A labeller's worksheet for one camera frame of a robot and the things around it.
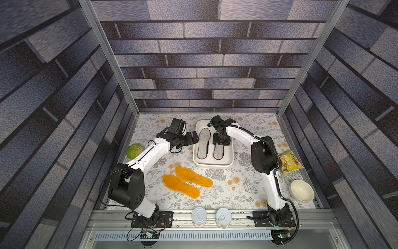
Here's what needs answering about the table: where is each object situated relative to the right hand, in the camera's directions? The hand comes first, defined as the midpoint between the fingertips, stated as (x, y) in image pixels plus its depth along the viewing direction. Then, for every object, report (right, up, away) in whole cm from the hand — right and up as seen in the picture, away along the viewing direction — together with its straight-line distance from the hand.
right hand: (218, 142), depth 100 cm
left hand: (-15, +4, -13) cm, 21 cm away
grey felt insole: (-9, +2, +4) cm, 10 cm away
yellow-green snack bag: (+41, -11, -10) cm, 44 cm away
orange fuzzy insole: (-18, -18, -12) cm, 29 cm away
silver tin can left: (-12, -31, -30) cm, 45 cm away
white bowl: (+43, -24, -18) cm, 53 cm away
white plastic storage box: (+5, -10, -7) cm, 13 cm away
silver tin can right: (-1, -32, -30) cm, 44 cm away
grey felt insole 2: (0, -5, -5) cm, 7 cm away
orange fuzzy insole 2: (-27, -22, -14) cm, 37 cm away
